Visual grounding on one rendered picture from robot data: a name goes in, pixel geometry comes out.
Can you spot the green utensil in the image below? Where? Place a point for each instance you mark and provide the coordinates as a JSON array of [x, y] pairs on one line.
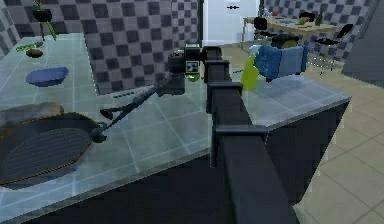
[[25, 47]]

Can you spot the green spray bottle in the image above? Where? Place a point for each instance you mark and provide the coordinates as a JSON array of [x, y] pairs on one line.
[[250, 75]]

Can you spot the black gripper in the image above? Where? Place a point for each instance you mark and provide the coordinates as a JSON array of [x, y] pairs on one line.
[[176, 83]]

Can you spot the small green round object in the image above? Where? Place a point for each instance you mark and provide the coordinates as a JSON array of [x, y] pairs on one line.
[[192, 77]]

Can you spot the dark green bottle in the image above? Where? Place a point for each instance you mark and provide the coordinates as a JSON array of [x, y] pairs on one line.
[[319, 19]]

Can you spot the house plant in black pot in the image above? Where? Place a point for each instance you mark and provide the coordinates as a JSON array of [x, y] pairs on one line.
[[42, 15]]

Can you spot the dark round object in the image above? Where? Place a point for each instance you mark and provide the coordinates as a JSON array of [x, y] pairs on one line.
[[285, 41]]

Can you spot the green food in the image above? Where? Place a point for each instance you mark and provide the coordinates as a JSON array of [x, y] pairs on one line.
[[301, 21]]

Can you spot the red small object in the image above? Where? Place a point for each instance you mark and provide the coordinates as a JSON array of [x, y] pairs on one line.
[[275, 13]]

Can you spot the grey cabinet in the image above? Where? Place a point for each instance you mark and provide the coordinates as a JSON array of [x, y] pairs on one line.
[[366, 50]]

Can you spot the white room door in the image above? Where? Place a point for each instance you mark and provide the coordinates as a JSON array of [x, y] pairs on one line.
[[230, 26]]

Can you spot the blue plate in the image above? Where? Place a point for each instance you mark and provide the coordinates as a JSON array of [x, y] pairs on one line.
[[286, 22]]

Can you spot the brown round food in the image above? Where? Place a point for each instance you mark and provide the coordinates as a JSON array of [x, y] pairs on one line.
[[34, 53]]

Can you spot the black grill pan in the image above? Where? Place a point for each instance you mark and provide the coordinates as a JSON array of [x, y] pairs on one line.
[[43, 150]]

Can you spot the pale wooden table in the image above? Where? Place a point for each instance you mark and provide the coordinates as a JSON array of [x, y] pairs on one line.
[[300, 28]]

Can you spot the blue bowl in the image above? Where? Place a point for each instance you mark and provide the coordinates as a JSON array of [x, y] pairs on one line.
[[46, 76]]

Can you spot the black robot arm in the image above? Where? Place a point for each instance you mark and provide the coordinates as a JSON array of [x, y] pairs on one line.
[[240, 140]]

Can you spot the pale tiled kitchen counter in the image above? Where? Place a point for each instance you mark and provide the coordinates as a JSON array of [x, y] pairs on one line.
[[160, 133]]

